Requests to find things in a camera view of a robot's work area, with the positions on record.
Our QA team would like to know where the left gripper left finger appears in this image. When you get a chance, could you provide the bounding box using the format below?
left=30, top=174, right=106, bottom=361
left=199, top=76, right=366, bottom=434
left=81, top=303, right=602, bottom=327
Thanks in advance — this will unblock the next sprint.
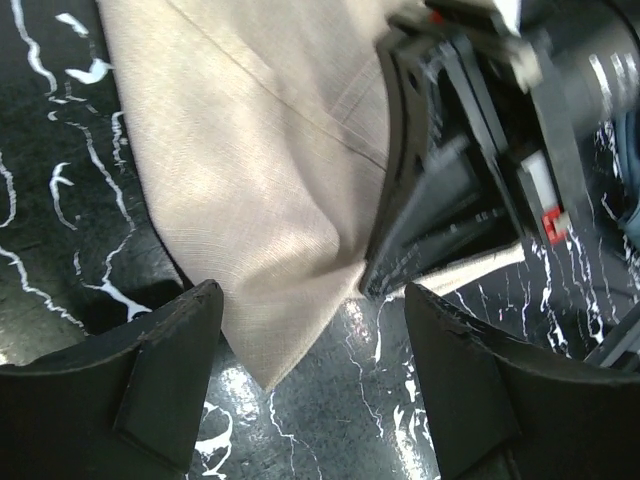
left=1, top=280, right=224, bottom=479

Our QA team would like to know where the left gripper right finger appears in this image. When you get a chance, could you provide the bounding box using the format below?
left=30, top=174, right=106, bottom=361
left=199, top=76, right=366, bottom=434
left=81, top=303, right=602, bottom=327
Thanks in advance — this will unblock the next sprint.
left=405, top=284, right=639, bottom=479

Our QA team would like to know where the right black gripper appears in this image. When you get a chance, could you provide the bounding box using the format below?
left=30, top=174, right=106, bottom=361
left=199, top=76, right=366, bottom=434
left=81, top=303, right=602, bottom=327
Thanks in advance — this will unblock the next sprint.
left=360, top=1, right=639, bottom=296

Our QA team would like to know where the beige cloth napkin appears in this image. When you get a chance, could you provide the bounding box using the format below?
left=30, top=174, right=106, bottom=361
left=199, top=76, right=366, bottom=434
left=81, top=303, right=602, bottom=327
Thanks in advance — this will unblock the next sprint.
left=94, top=0, right=526, bottom=392

